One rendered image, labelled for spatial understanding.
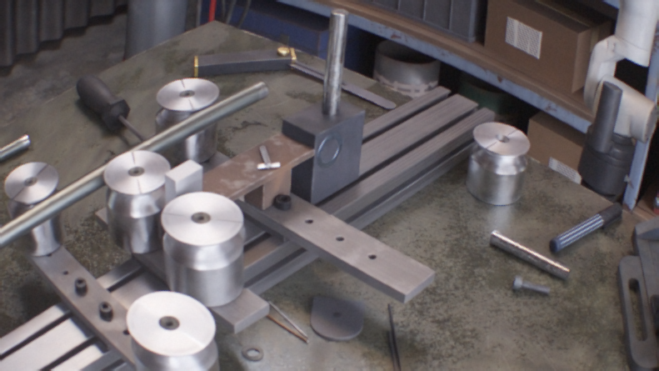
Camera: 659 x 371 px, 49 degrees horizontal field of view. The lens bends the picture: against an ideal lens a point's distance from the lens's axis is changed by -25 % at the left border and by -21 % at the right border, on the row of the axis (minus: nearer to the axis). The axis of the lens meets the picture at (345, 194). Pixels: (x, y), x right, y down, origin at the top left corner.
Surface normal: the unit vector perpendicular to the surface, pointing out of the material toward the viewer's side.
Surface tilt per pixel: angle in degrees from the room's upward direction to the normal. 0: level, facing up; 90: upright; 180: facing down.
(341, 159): 90
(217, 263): 41
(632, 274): 0
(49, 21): 89
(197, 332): 0
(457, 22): 90
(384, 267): 0
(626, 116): 79
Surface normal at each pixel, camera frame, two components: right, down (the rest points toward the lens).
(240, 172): 0.08, -0.83
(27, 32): 0.02, 0.55
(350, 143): 0.77, 0.40
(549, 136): -0.62, 0.42
